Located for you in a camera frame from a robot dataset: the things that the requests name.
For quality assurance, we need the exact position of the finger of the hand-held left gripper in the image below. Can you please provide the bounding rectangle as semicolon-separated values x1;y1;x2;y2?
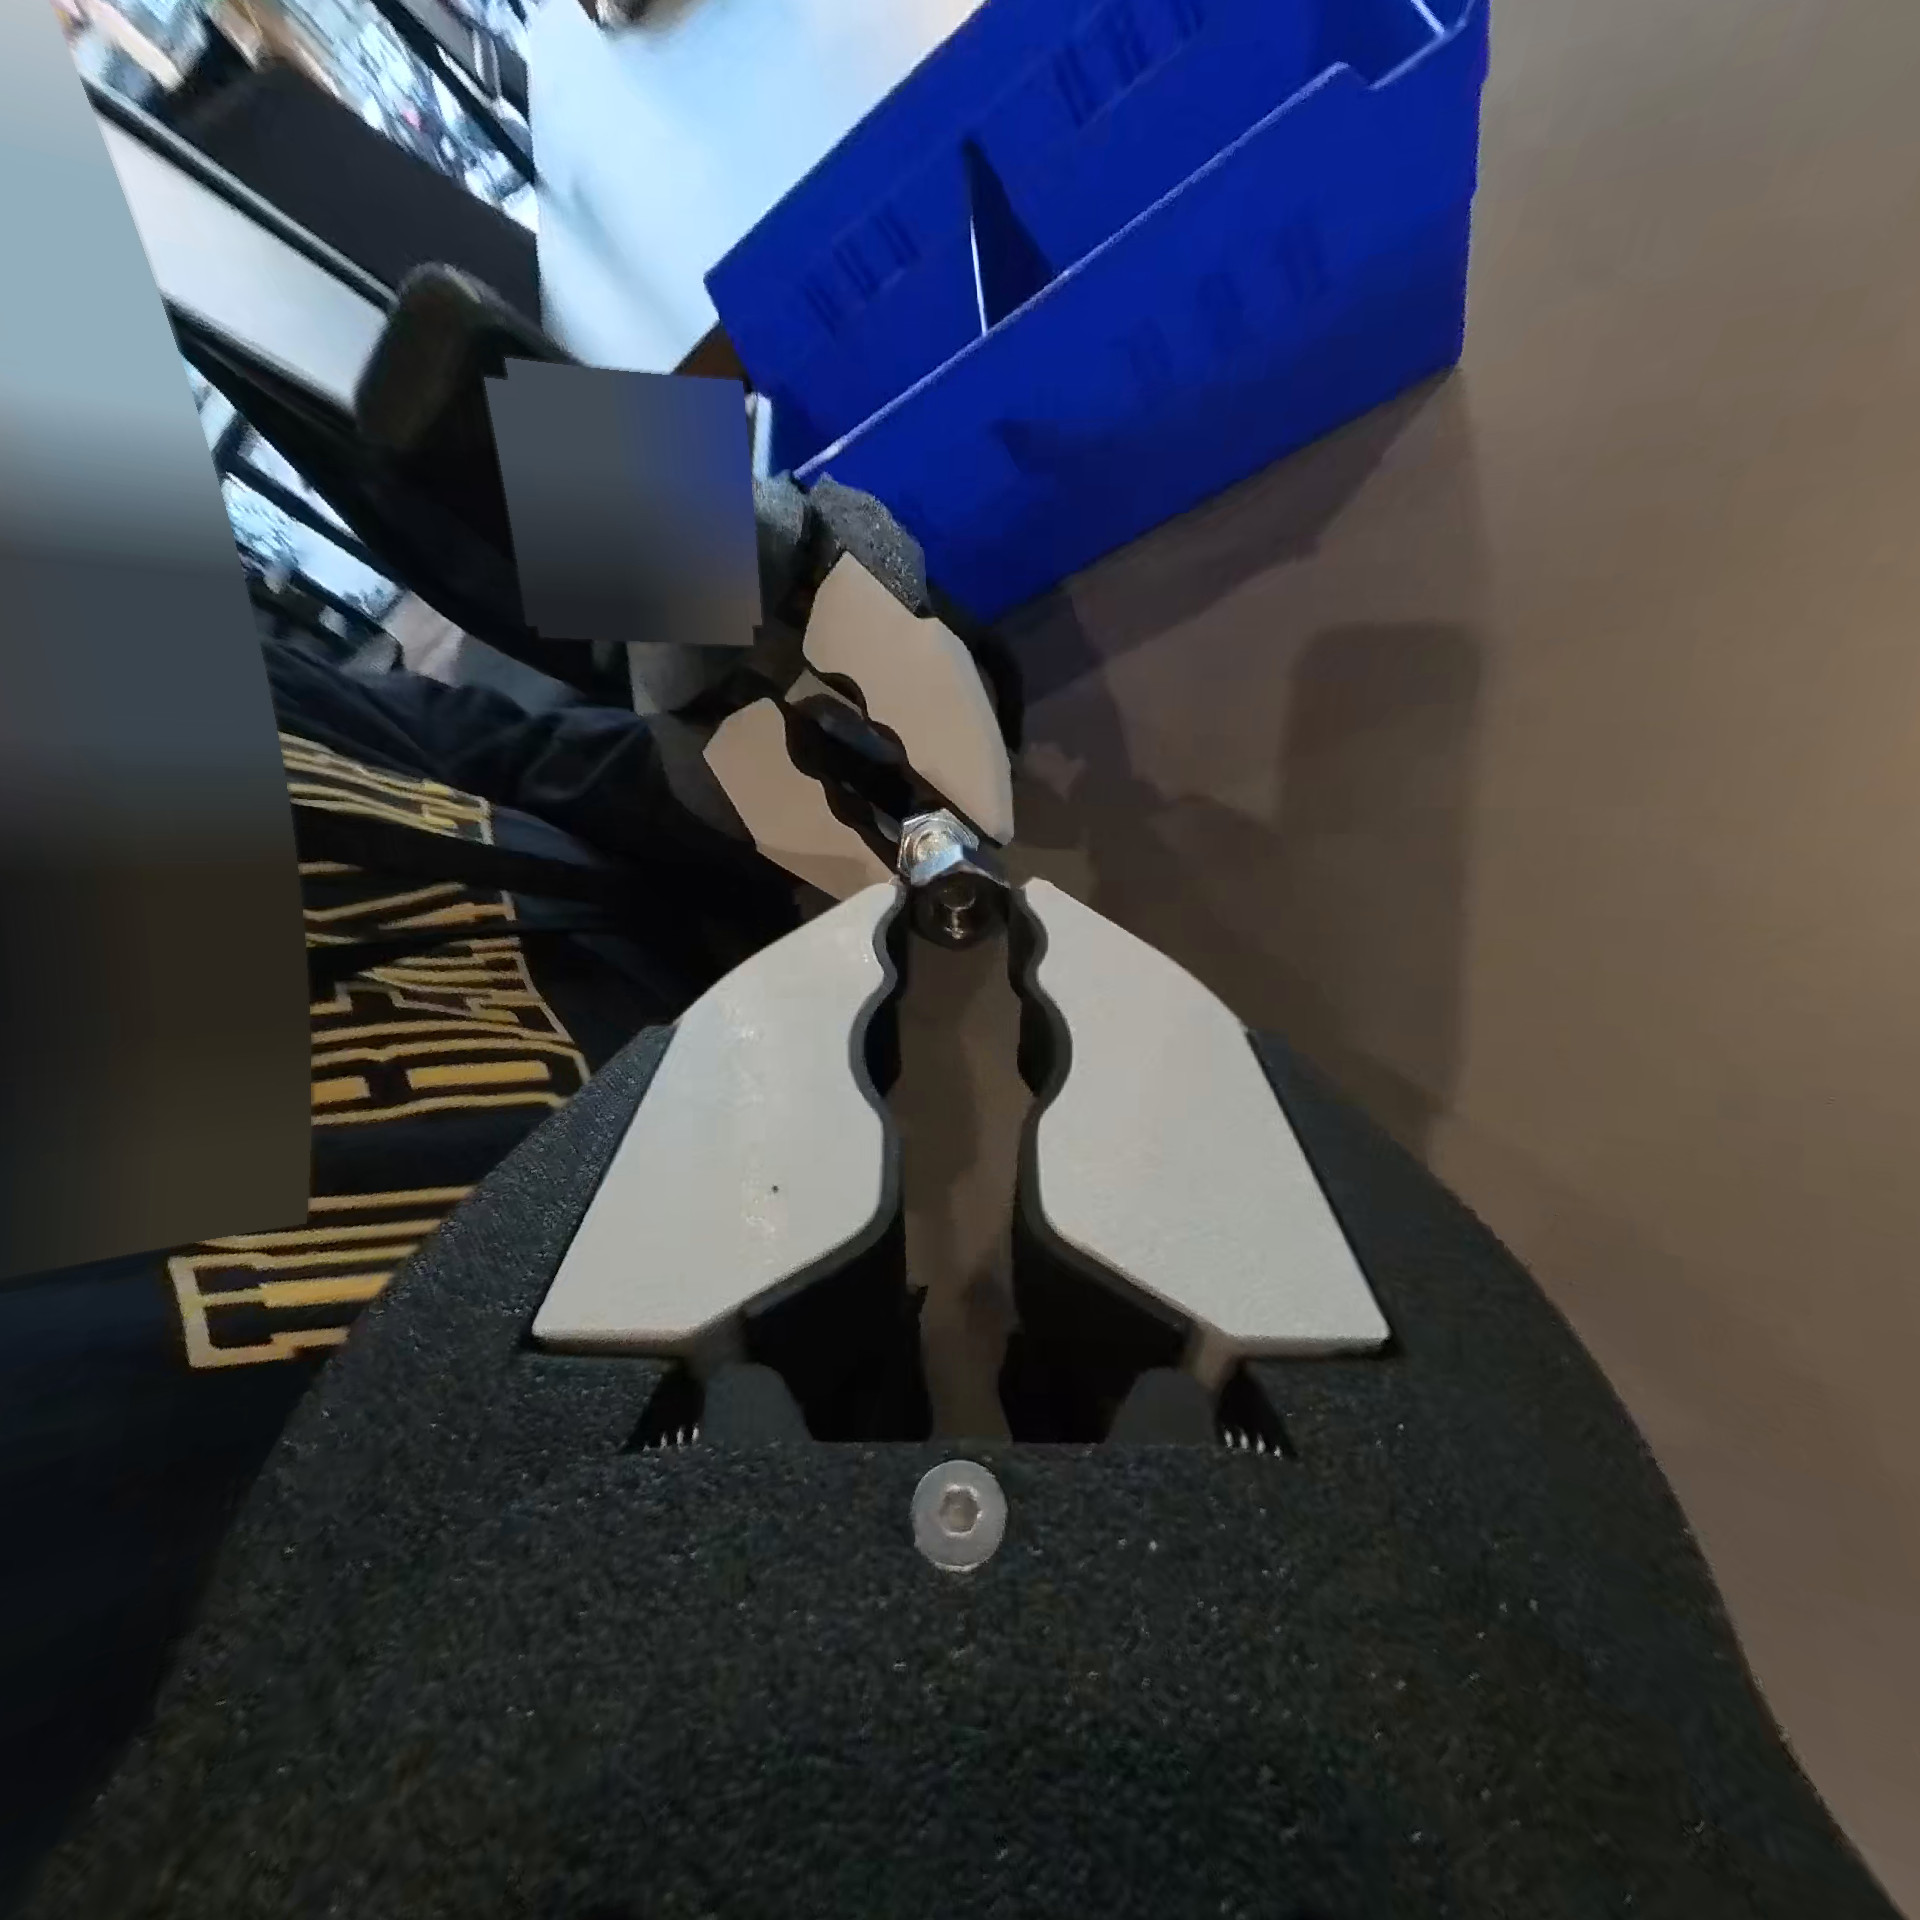
802;555;1017;846
702;696;905;905

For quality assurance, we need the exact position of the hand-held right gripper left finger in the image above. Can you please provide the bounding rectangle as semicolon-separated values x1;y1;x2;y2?
533;881;921;1373

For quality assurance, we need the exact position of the dark sweatshirt with yellow print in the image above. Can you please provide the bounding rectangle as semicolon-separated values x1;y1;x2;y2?
0;652;902;1876

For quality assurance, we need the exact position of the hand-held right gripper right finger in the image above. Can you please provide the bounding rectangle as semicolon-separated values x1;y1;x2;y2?
1018;881;1392;1373

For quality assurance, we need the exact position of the blue plastic divided bin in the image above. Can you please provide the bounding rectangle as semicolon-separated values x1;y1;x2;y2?
702;0;1496;633

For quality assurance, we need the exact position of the person's left forearm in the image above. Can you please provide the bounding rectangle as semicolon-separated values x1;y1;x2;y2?
277;660;798;917

